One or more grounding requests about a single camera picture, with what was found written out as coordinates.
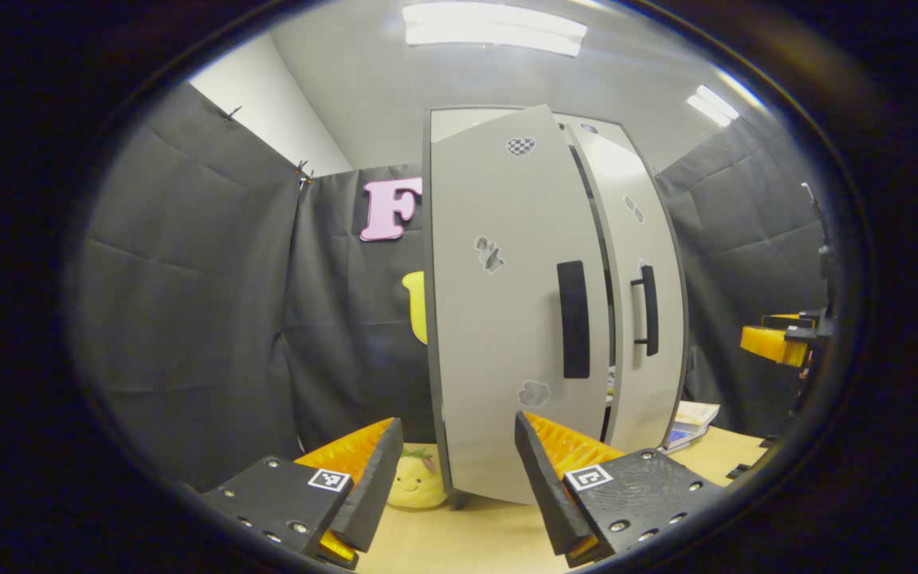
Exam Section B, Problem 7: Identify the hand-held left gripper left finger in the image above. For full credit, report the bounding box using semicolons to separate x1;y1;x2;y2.
200;417;404;571

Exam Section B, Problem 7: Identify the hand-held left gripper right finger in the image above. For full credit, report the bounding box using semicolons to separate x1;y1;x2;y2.
515;411;727;568

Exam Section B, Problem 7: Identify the white cabinet door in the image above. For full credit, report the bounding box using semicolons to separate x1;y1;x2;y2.
567;124;689;455
425;104;613;505

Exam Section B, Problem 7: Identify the white and grey shoe cabinet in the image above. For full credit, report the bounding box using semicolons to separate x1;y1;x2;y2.
423;106;691;511

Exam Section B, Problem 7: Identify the yellow plush toy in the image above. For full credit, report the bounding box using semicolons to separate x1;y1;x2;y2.
386;445;450;511

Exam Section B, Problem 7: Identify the small stack of books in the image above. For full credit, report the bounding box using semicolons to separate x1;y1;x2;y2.
661;400;721;455

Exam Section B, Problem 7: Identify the small ceiling light panel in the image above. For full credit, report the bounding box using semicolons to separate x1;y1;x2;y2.
685;84;740;128

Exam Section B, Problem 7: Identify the large ceiling light panel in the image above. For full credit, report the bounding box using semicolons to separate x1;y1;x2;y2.
402;2;589;58

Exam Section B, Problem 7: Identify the black door handle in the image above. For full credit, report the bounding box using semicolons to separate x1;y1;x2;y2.
630;265;661;357
556;260;591;380

